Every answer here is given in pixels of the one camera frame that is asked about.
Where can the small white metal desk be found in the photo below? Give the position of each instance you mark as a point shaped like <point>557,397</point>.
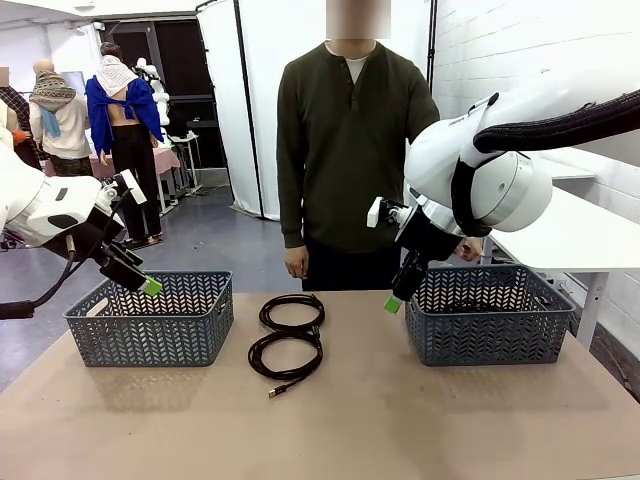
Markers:
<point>190,141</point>

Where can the bystander with plaid scarf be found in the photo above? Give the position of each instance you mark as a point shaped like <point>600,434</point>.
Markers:
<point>15,110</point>

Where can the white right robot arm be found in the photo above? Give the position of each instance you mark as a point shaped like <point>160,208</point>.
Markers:
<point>440,150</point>

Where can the person's right hand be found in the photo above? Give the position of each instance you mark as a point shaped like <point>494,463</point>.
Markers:
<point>296,262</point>

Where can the black backdrop stand pole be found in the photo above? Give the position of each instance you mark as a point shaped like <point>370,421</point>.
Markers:
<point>250,115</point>
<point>432,40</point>

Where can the person's right forearm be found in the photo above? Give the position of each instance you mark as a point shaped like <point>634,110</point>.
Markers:
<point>294,220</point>

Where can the mannequin in blue shirt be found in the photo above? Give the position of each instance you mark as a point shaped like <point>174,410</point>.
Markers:
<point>132,145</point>

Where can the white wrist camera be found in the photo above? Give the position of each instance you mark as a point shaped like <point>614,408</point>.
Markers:
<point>131,186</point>
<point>374,214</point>

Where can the grey plastic woven basket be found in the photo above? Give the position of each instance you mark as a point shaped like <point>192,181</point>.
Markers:
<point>150,335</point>
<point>490,340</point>

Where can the table with pink cloth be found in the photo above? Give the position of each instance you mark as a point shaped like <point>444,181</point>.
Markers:
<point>165,160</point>

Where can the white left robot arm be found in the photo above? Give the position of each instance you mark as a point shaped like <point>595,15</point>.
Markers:
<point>30,200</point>

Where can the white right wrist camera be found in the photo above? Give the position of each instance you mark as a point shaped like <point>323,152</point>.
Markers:
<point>374,214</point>

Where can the person in dark green shirt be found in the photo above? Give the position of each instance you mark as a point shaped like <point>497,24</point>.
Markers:
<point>350,150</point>

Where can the white backdrop screen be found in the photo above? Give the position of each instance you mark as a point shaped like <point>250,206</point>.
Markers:
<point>225,100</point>

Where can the mannequin with patterned scarf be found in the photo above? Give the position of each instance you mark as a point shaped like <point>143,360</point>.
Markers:
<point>65,130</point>

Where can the white humanoid robot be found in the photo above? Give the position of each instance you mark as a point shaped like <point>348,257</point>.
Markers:
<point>160,97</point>

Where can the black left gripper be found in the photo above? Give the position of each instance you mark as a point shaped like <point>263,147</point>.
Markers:
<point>97,237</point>

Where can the person's left hand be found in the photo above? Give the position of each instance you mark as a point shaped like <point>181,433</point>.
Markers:
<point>472,250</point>

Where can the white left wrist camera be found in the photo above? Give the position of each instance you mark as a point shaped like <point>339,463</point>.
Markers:
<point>131,186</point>

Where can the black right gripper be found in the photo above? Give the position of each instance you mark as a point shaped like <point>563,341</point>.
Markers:
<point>425,240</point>

